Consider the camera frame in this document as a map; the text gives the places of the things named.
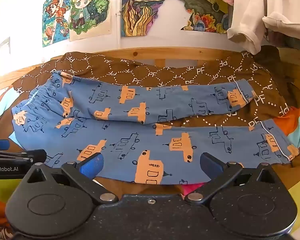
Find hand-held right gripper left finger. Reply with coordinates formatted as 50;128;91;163
22;152;120;205

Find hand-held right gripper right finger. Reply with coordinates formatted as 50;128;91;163
184;152;283;205

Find blue vehicle print pants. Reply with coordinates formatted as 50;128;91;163
11;76;300;186

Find multicoloured bed sheet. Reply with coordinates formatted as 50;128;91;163
0;85;300;240

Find brown patterned blanket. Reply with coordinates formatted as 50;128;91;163
9;51;298;140

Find white hanging garment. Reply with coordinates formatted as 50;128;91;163
226;0;300;55

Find wooden bed frame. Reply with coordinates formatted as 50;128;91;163
0;46;300;105

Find orange-haired figure wall poster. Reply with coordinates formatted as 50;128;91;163
42;0;73;48

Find blond figure wall poster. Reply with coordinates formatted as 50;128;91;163
69;0;112;42

